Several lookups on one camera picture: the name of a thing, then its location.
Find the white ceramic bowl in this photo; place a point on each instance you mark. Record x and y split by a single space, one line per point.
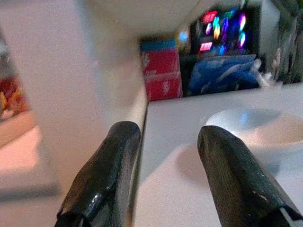
260 127

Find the blue plastic bag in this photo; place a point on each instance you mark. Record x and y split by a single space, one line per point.
222 73

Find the computer case with rgb lights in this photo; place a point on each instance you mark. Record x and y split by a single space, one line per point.
222 30

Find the red cardboard box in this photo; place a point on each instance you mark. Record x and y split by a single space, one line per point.
162 71

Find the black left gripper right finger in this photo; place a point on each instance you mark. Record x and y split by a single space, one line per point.
236 175

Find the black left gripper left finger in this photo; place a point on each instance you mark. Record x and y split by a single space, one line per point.
101 175

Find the white upright panel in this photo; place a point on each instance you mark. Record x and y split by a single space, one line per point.
78 82

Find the red patterned package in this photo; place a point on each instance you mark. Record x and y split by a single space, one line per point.
11 97

